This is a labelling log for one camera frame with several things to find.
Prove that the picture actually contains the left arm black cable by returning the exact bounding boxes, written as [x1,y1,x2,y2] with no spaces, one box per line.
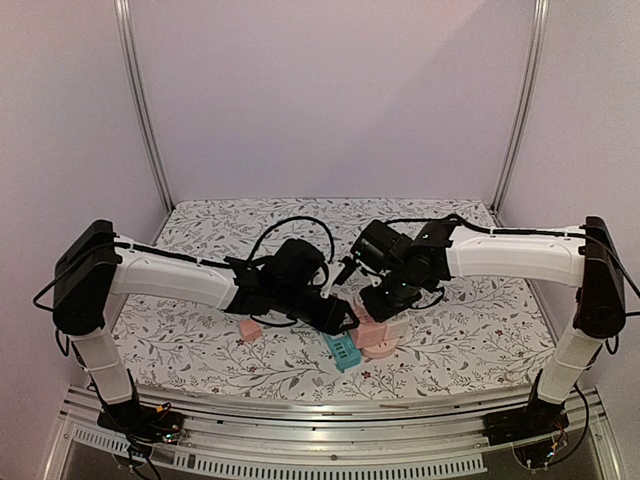
[247,215,336,271]

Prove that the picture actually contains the aluminium frame post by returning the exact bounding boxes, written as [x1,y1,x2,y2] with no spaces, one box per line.
[114,0,175,213]
[490,0,550,217]

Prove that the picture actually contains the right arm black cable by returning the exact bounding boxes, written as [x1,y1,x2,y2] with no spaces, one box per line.
[384,214,640,316]

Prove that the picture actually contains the small pink charger plug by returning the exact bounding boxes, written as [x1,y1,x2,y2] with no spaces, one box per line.
[238,319,262,342]

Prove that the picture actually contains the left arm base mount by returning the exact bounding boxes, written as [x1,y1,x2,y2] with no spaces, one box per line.
[97,390,185,444]

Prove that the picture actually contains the teal power strip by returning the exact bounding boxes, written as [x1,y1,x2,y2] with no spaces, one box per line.
[322,332,362,373]

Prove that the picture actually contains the left aluminium frame post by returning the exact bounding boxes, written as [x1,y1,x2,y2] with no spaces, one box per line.
[114,0,175,213]

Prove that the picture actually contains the aluminium front rail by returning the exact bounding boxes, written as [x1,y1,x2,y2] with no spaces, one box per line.
[49,384,609,476]

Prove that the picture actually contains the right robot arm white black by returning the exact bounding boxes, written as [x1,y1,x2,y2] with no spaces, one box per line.
[351,214,633,436]

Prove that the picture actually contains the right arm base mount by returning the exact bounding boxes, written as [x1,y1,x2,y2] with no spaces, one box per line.
[482,385,569,470]

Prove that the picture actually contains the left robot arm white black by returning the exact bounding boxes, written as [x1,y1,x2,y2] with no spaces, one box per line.
[32,220,359,434]

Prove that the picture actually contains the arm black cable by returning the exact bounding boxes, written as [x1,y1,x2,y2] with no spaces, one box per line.
[384,214,640,316]
[247,215,336,271]

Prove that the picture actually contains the pink cube socket adapter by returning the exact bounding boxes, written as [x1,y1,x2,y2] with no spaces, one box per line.
[349,297,387,349]

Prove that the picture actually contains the floral table mat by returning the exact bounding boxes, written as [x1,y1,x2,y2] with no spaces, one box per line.
[113,199,553,403]

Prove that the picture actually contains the right aluminium frame post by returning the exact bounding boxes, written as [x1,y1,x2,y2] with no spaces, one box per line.
[490,0,550,217]

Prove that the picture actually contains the white cube socket adapter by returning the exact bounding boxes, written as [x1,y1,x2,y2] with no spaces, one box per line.
[383,318,409,341]

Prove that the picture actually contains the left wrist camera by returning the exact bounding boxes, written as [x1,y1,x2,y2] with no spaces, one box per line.
[319,257,357,298]

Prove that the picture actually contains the pink round power strip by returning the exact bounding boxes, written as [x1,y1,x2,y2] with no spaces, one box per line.
[361,338,400,359]

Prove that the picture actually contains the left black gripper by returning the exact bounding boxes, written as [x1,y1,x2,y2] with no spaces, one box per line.
[274,285,361,337]

